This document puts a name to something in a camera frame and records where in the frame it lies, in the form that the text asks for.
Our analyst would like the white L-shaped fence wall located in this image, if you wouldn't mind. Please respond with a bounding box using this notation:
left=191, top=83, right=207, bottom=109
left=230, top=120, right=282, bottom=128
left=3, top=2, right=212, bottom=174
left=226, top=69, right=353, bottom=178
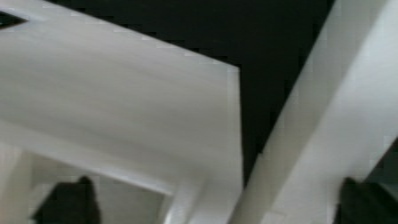
left=230, top=0, right=398, bottom=224

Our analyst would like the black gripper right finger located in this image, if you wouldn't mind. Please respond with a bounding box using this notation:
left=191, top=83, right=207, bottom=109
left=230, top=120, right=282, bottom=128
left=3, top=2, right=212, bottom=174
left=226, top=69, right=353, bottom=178
left=335, top=178, right=398, bottom=224

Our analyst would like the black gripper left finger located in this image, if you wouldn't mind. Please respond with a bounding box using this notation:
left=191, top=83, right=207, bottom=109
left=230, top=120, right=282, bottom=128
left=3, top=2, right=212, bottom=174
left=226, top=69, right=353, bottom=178
left=33, top=176, right=102, bottom=224

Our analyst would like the white cabinet body box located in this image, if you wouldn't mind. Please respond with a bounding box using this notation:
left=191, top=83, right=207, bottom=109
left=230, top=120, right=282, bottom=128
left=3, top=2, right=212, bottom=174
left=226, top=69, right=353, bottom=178
left=0, top=0, right=244, bottom=224

